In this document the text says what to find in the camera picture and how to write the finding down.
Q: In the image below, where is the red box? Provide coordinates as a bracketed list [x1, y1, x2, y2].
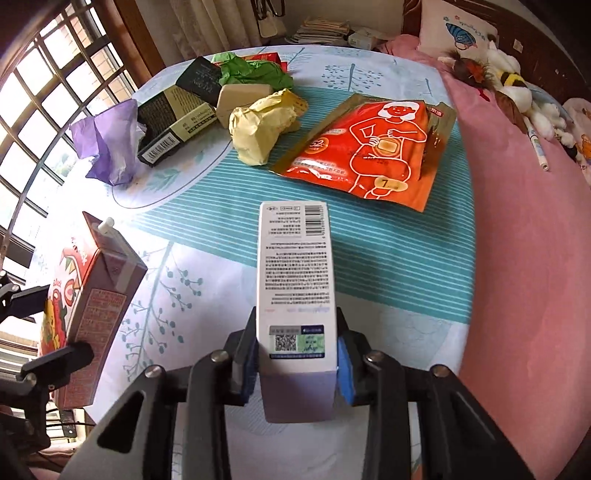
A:
[240, 52, 288, 73]

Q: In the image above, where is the white shell print pillow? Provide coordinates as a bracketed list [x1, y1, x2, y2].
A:
[418, 0, 499, 58]

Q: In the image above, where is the yellow black bee plush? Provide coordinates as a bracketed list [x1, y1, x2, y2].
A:
[487, 41, 534, 134]

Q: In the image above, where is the small plastic bottle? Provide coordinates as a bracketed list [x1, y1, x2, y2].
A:
[257, 202, 340, 424]

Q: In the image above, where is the white hanging bag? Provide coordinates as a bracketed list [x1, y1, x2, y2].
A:
[256, 0, 289, 40]

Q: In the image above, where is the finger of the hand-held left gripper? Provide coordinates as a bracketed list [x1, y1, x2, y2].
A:
[0, 271, 51, 324]
[21, 340, 95, 384]

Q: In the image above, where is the white plush toy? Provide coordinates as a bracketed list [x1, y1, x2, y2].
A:
[526, 99, 568, 141]

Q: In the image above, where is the orange heat patch packet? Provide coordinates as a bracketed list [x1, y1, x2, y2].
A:
[270, 93, 458, 213]

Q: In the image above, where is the brown plush toy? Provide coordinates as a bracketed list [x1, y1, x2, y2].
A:
[438, 50, 490, 90]

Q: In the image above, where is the green crumpled paper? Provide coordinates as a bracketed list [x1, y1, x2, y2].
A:
[211, 52, 295, 92]

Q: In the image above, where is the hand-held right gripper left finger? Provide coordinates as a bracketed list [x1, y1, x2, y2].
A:
[60, 307, 259, 480]

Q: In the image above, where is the printed cushion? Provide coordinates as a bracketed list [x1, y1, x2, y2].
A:
[561, 97, 591, 185]

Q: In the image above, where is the white pen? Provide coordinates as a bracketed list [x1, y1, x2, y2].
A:
[524, 115, 551, 171]

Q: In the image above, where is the small white box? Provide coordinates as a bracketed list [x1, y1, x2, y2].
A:
[348, 27, 393, 51]

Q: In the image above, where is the pink blanket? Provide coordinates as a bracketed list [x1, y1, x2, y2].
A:
[379, 34, 591, 480]

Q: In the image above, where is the red snack packet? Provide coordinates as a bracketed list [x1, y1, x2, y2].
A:
[39, 211, 148, 410]

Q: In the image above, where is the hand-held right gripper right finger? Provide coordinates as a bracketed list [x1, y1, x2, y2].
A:
[336, 308, 536, 480]

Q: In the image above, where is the leaf printed bed sheet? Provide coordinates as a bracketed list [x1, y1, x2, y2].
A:
[28, 45, 476, 480]

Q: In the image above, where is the dark green box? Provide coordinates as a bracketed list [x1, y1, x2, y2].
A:
[175, 56, 227, 108]

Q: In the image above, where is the stack of books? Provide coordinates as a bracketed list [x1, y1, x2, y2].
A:
[291, 17, 352, 47]

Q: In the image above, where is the beige curtain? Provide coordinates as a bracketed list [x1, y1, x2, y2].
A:
[168, 0, 264, 61]

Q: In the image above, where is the beige box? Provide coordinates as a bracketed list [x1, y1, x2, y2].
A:
[216, 83, 284, 129]

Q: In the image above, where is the yellow crumpled paper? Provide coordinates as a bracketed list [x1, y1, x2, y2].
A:
[228, 89, 309, 166]

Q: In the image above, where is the purple paper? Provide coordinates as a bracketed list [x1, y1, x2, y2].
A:
[69, 99, 148, 186]

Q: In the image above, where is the black box with barcode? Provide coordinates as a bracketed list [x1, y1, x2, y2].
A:
[137, 86, 219, 166]

